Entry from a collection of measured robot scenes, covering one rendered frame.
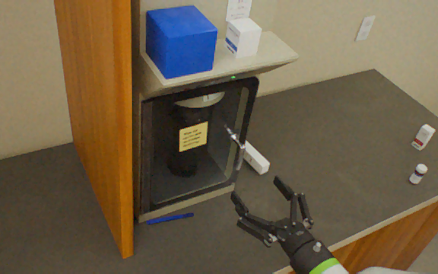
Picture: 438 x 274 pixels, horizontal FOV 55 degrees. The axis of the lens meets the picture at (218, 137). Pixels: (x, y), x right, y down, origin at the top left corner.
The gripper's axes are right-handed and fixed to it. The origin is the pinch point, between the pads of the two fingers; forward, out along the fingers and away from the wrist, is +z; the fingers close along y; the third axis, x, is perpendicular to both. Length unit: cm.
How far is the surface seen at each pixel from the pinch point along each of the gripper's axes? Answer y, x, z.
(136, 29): 26, -41, 17
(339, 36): -82, 0, 58
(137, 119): 26.0, -18.2, 17.1
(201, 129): 10.2, -12.5, 14.4
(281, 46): -4.0, -36.9, 8.3
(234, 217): -0.7, 20.1, 6.5
